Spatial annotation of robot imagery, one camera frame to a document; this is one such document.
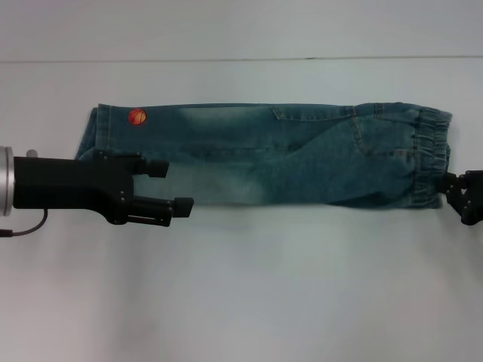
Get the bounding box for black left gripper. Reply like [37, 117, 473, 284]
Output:
[13, 150, 195, 228]

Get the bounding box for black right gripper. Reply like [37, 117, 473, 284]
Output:
[440, 170, 483, 228]

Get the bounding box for blue denim shorts with embroidery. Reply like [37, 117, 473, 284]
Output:
[74, 100, 454, 208]

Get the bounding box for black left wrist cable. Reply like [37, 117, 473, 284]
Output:
[0, 209, 49, 238]

